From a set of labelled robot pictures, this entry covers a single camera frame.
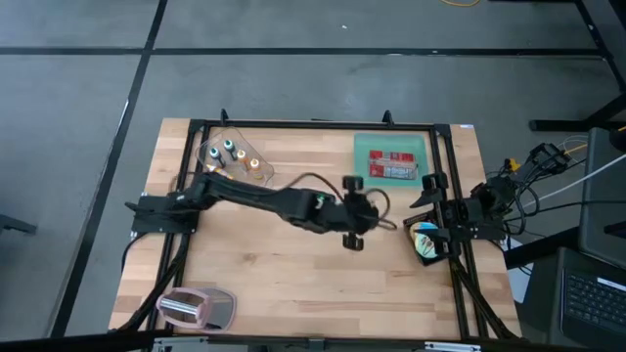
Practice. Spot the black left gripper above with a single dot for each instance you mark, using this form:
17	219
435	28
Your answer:
349	212

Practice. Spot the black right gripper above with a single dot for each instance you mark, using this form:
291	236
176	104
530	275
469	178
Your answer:
457	217

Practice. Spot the orange toy donut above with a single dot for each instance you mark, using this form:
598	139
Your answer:
426	247

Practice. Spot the yellow ink bottle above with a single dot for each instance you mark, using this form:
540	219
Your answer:
254	163

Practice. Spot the orange ink bottle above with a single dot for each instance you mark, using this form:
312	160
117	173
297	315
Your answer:
220	171

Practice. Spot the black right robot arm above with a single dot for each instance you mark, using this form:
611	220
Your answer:
489	207

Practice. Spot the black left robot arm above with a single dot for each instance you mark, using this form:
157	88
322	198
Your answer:
254	198

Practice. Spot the black mesh basket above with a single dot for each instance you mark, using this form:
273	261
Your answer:
413	222

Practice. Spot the teal plastic bin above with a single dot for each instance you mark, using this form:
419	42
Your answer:
362	166

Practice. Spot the clear plastic bin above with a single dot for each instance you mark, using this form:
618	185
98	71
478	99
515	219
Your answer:
259	176

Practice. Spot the black computer monitor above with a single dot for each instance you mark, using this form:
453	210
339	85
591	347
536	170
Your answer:
604	195

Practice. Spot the dark grey laptop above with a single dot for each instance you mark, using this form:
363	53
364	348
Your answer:
592	303

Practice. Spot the pink tape dispenser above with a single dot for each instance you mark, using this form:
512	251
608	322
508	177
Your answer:
195	308

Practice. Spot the black stand foot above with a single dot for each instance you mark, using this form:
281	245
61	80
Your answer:
17	225

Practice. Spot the black desk frame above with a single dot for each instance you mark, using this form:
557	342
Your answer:
599	39

